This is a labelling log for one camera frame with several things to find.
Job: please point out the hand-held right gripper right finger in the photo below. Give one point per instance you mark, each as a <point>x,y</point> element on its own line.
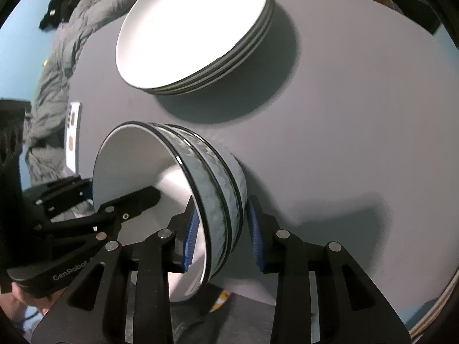
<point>254,236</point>

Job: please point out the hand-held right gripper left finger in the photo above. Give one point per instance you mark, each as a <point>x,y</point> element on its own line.
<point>190,236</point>

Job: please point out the person's left hand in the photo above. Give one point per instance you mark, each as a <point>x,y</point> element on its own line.
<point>21,302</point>

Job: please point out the black garment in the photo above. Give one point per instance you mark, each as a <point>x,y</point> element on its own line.
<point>59,7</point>

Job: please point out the white smartphone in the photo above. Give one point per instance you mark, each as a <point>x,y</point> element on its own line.
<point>73,139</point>

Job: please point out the grey puffer jacket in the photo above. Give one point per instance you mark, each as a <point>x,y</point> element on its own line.
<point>71,43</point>

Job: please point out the orange white small object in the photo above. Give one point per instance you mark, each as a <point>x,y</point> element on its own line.
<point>220,301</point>

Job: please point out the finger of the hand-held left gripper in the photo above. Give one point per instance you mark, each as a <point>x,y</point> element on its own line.
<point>136,200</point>
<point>64,195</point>

